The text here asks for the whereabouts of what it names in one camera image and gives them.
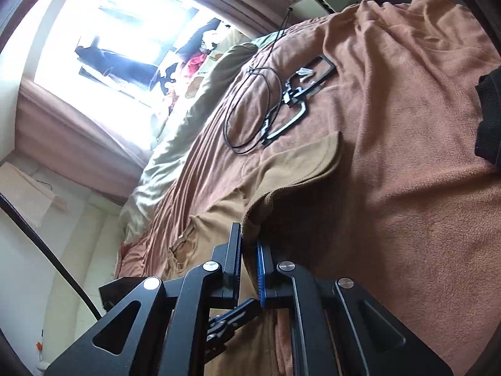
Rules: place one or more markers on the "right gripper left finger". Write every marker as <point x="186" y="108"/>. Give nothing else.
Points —
<point x="228" y="256"/>

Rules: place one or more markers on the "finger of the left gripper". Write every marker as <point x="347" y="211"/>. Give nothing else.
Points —
<point x="222" y="328"/>

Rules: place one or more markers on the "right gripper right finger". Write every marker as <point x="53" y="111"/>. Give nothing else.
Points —
<point x="274" y="290"/>

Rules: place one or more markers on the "tan printed t-shirt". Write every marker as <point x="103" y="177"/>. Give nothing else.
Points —
<point x="261" y="202"/>

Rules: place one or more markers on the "cream padded headboard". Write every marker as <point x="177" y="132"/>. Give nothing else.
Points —
<point x="90" y="257"/>

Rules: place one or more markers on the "rust brown bed blanket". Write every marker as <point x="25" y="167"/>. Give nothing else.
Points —
<point x="410" y="213"/>

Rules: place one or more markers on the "beige duvet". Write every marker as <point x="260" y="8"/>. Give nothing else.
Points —
<point x="205" y="90"/>

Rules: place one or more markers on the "plush toys on sill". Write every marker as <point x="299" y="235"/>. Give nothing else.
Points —
<point x="187" y="59"/>

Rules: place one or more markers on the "pink window curtain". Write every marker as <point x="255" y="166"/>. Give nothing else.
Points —
<point x="61" y="138"/>

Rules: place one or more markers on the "black garment at edge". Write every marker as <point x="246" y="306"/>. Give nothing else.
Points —
<point x="488" y="133"/>

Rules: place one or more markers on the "black metal frame device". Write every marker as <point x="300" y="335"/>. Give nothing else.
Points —
<point x="303" y="84"/>

